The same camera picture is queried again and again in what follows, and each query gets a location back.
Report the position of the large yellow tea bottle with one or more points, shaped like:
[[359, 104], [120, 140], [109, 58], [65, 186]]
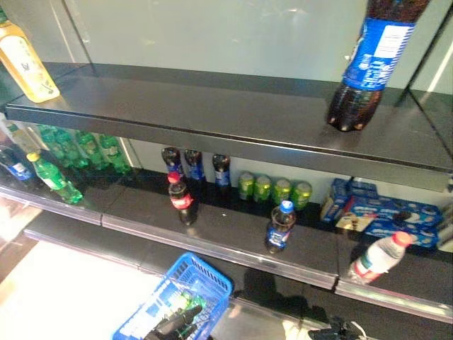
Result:
[[28, 67]]

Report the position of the large cola bottle blue label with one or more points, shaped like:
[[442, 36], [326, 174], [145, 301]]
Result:
[[371, 63]]

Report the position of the small yellow tea bottle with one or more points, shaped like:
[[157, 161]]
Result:
[[19, 138]]

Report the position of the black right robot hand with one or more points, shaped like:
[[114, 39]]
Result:
[[332, 333]]

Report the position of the green soda bottle yellow cap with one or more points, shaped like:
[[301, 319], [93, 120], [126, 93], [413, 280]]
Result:
[[53, 178], [69, 148], [196, 304], [47, 136], [88, 145], [113, 152]]

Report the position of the cola bottle red cap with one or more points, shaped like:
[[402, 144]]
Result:
[[182, 202]]

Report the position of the clear water bottle red label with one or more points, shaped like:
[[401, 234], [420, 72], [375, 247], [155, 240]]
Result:
[[378, 255]]

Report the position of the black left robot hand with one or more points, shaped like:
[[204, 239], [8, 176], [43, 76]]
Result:
[[173, 327]]

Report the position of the small beige snack box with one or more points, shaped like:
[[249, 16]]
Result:
[[354, 221]]

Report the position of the blue plastic shopping basket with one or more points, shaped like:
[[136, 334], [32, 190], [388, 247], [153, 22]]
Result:
[[212, 280]]

